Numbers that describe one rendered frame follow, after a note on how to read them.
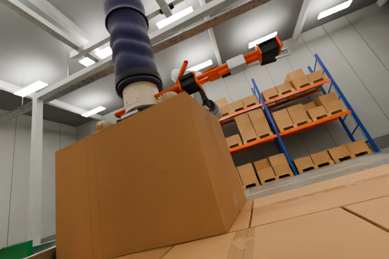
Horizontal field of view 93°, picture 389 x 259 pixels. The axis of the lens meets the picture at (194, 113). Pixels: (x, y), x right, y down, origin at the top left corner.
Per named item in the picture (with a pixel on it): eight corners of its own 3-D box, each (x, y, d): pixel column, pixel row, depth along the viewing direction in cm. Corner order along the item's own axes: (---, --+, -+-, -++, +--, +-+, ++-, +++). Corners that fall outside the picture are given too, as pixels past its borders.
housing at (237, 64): (229, 69, 75) (225, 60, 76) (231, 76, 81) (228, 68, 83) (246, 62, 73) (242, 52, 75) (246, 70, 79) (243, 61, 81)
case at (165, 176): (55, 270, 60) (54, 151, 74) (136, 229, 96) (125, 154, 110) (227, 233, 44) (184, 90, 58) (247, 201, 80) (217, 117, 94)
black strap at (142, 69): (104, 88, 84) (103, 80, 85) (135, 103, 105) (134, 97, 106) (146, 67, 79) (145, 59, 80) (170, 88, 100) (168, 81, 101)
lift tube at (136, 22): (105, 90, 83) (89, -46, 120) (135, 105, 103) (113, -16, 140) (147, 70, 79) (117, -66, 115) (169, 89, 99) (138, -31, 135)
